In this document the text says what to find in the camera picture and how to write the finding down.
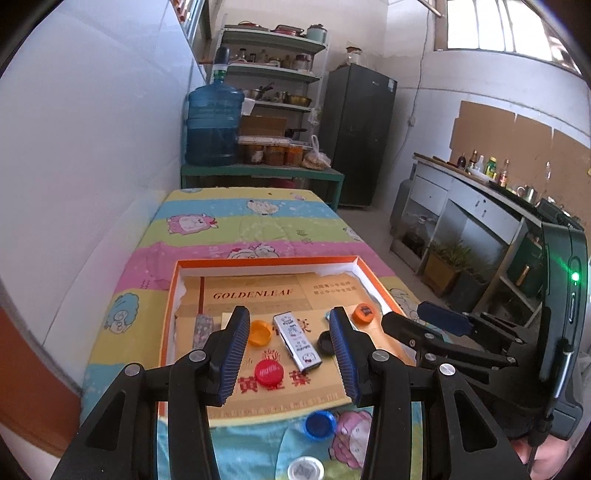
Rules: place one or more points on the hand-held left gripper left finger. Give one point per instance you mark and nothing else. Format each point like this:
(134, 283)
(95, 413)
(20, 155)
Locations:
(233, 355)

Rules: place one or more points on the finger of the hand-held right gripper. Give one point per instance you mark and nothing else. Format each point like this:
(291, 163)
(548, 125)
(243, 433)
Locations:
(415, 337)
(445, 318)

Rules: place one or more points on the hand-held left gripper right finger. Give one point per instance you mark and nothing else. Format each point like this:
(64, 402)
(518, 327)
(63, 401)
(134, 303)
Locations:
(344, 355)

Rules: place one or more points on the black bottle cap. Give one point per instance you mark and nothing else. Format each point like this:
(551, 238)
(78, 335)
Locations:
(325, 344)

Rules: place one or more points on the plain orange cap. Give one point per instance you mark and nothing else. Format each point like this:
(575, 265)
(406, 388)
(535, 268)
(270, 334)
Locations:
(261, 333)

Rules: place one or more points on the clear plastic packet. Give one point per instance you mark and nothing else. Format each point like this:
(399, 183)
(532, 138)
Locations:
(202, 330)

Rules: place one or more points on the red bottle cap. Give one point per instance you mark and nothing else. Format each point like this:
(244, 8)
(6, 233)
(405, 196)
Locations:
(269, 373)

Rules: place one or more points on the orange cap with black label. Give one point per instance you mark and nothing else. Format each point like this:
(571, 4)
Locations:
(364, 314)

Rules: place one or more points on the white patterned slim box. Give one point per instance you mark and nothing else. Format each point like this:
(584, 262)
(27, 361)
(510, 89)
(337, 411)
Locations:
(295, 341)

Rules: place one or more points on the shallow orange-rimmed cardboard box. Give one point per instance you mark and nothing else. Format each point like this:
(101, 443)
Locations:
(258, 284)

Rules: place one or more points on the person's right hand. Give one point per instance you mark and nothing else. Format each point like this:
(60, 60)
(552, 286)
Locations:
(554, 461)

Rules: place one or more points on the potted green plants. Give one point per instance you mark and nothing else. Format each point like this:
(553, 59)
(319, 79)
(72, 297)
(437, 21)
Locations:
(455, 272)

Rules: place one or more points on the dark green air fryer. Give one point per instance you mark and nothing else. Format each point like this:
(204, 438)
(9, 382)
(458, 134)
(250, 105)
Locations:
(524, 267)

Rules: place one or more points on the blue bottle cap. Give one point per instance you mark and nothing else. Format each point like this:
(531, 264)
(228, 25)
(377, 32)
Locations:
(319, 423)

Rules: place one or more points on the black gas stove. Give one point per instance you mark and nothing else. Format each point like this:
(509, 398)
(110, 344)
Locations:
(556, 212)

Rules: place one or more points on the white kitchen counter cabinet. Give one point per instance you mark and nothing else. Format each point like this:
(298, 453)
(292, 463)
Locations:
(461, 207)

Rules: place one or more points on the white jar lid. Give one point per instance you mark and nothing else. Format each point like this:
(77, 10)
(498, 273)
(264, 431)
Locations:
(305, 470)

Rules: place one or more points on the printed cartoon blanket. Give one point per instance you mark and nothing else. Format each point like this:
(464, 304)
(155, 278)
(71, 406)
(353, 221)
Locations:
(231, 221)

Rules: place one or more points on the metal kettle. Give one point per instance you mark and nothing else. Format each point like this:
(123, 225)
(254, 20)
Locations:
(527, 194)

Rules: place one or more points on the brown red-capped bottle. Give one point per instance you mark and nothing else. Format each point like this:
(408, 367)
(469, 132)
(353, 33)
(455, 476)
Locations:
(504, 176)

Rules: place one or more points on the green yellow bottle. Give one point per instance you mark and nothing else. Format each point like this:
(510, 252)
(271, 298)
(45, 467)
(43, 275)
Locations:
(491, 167)

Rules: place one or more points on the dark sauce bottle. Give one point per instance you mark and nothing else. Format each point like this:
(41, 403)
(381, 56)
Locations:
(461, 160)
(473, 159)

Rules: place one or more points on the green low bench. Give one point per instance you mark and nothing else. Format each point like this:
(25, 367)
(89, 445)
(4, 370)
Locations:
(258, 171)

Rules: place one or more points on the plastic bag of food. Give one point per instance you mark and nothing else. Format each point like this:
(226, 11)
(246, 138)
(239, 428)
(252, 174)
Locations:
(316, 157)

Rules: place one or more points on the black refrigerator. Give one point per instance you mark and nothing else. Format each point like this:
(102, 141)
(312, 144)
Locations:
(355, 138)

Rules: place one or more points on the orange food jar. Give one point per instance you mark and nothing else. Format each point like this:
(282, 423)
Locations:
(275, 155)
(252, 154)
(295, 156)

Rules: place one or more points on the red wooden door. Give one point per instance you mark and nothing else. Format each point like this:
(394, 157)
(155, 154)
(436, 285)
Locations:
(32, 383)

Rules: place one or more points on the blue water jug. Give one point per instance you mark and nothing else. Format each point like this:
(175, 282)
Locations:
(214, 124)

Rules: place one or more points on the brown cardboard carton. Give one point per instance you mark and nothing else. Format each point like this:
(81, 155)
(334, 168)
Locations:
(263, 125)

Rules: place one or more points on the brass bowl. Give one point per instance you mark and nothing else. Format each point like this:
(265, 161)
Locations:
(298, 99)

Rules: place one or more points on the glass jar with red lid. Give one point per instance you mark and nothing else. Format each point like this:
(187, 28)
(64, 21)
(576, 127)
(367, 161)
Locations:
(354, 55)

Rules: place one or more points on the window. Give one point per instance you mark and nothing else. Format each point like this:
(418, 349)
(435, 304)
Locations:
(498, 27)

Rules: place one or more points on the pale green metal shelf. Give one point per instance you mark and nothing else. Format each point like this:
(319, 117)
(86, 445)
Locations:
(277, 60)

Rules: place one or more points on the teal enamel pot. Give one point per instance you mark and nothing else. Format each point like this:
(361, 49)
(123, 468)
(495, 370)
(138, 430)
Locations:
(316, 33)

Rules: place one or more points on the red pot lid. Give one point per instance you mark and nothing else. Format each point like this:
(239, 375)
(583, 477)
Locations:
(288, 30)

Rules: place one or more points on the cardboard wall panels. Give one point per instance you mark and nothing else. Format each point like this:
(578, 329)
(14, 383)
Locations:
(508, 138)

